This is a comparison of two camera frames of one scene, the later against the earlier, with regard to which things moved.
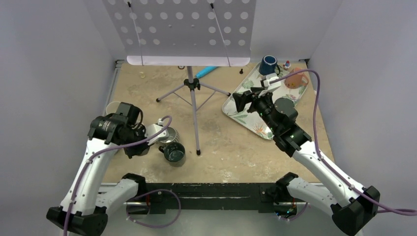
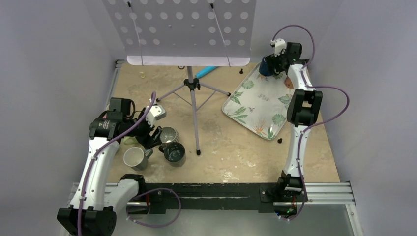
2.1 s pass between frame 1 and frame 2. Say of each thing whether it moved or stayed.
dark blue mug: stayed
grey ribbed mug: stayed
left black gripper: moved
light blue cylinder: stayed
